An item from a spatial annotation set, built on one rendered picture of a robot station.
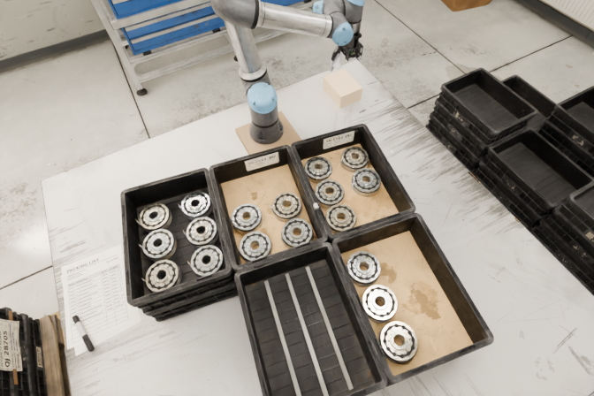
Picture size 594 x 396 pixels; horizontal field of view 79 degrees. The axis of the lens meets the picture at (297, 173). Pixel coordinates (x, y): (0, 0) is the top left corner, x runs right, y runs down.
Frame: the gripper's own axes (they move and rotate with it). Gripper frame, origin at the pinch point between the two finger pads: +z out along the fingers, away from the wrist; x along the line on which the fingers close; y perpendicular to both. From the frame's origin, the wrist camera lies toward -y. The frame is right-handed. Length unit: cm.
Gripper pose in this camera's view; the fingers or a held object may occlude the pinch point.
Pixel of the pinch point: (344, 65)
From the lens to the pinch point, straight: 170.8
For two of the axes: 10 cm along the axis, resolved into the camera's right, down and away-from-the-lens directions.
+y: 4.7, 7.2, -5.1
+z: 0.2, 5.6, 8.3
